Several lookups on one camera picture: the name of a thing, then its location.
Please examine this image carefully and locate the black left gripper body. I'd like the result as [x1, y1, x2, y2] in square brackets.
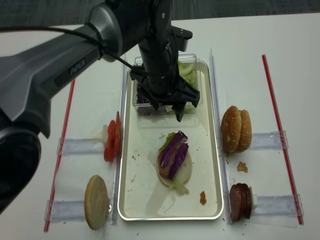
[130, 37, 200, 108]

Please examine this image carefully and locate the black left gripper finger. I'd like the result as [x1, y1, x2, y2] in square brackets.
[149, 100, 165, 112]
[171, 101, 186, 122]

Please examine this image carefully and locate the purple cabbage leaf piece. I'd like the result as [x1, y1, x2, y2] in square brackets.
[157, 131, 189, 180]

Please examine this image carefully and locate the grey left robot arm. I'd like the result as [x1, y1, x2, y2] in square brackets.
[0, 0, 200, 210]

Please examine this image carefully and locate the green lettuce pile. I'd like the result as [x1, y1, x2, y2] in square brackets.
[164, 60, 198, 113]

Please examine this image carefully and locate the rear tomato slice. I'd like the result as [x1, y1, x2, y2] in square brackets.
[113, 112, 121, 156]

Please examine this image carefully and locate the tomato slice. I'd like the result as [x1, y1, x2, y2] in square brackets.
[104, 120, 116, 162]
[113, 112, 121, 156]

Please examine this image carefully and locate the sausage meat slice on bun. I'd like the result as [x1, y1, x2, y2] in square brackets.
[157, 148, 183, 180]

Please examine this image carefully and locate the front tomato slice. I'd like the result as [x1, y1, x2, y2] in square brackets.
[104, 120, 116, 162]

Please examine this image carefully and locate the lettuce leaf on bun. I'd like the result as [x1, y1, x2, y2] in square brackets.
[158, 132, 190, 195]

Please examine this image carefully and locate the bread crumb on table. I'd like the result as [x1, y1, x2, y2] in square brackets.
[237, 161, 248, 173]

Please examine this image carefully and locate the front meat patty slice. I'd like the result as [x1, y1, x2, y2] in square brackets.
[229, 183, 245, 222]

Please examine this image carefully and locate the meat patty slice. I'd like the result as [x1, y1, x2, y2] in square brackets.
[229, 183, 245, 222]
[241, 183, 252, 219]

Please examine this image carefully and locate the rear meat patty slice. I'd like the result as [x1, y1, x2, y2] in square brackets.
[241, 183, 252, 219]

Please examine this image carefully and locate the white block behind patties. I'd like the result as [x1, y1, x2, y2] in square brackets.
[250, 193, 258, 211]

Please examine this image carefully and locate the clear holder under patties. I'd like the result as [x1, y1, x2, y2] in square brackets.
[251, 195, 297, 216]

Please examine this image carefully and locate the purple cabbage leaves pile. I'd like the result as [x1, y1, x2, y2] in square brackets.
[133, 83, 166, 115]

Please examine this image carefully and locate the clear plastic salad container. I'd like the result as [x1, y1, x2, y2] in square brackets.
[131, 54, 202, 115]

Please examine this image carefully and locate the sesame bun top front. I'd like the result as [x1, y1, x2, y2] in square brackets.
[220, 105, 242, 153]

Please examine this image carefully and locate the sesame bun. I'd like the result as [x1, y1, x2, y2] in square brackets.
[236, 110, 252, 153]
[220, 105, 242, 153]

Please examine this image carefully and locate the white block behind tomatoes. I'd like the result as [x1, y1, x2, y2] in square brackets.
[93, 124, 108, 145]

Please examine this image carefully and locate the bottom bun slice on tray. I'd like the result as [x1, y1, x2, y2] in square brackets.
[155, 151, 193, 187]

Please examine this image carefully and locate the sesame bun top rear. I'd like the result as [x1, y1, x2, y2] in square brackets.
[236, 110, 252, 153]

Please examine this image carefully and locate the clear holder under tomatoes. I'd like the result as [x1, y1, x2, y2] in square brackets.
[57, 138, 105, 156]

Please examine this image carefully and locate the cream rectangular serving tray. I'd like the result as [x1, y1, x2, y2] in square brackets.
[117, 61, 224, 221]

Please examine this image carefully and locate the right red strip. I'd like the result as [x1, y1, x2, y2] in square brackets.
[261, 54, 304, 226]

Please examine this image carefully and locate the red strip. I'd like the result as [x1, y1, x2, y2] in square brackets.
[43, 79, 76, 233]
[261, 54, 304, 226]

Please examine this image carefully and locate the food crumb on tray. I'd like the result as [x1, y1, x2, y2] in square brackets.
[199, 191, 207, 206]

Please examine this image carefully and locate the clear holder under sesame buns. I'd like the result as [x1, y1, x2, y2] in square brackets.
[249, 131, 288, 150]

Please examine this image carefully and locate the upright bun slice left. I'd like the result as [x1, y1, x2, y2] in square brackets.
[84, 174, 109, 230]

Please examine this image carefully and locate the left red strip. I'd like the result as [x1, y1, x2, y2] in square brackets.
[43, 79, 76, 233]

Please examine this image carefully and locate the clear holder under left bun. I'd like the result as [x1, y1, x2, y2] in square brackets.
[44, 200, 86, 222]

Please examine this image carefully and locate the right clear long rail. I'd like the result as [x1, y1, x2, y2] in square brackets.
[209, 49, 233, 225]

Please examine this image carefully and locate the clear long rail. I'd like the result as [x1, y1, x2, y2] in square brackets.
[110, 65, 128, 226]
[209, 49, 233, 225]

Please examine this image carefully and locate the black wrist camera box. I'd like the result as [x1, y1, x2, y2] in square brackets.
[172, 26, 193, 52]

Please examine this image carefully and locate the left clear long rail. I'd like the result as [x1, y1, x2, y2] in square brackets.
[110, 65, 128, 226]

